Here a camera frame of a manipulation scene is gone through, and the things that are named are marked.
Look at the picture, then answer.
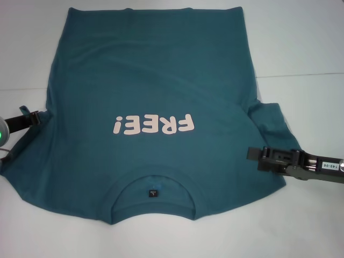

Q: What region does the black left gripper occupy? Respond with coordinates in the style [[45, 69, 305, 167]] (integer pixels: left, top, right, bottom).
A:
[[5, 110, 41, 133]]

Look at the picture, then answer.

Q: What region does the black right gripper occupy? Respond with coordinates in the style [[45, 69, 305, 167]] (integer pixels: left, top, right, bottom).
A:
[[247, 146, 344, 185]]

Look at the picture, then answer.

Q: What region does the teal blue FREE t-shirt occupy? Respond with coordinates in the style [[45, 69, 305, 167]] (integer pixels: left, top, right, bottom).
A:
[[0, 6, 310, 226]]

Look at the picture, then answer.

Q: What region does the dark left gripper cable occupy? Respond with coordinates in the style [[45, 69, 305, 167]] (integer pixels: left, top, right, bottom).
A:
[[0, 146, 19, 163]]

